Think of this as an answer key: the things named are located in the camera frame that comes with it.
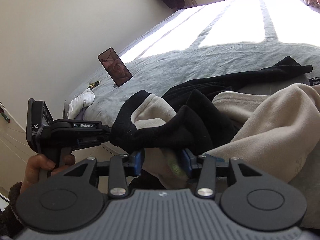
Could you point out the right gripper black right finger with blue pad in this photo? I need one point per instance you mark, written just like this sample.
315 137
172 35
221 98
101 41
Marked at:
201 172

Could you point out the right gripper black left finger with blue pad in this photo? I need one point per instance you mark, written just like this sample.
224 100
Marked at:
123 166

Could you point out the cream black bear sweatshirt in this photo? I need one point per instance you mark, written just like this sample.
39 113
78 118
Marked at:
259 116

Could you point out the dark sleeved left forearm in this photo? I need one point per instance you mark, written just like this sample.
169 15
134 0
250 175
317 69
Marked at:
10 221

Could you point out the person's left hand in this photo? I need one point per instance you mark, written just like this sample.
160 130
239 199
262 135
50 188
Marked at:
40 162

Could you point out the white crumpled cloth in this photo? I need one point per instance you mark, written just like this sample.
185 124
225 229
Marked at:
78 105

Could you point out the yellow black small tool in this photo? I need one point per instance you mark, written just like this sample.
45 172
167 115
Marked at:
91 86

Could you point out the smartphone on stand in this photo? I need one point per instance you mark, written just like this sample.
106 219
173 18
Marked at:
115 67

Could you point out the grey bed sheet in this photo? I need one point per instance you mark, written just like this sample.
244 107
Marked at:
212 40

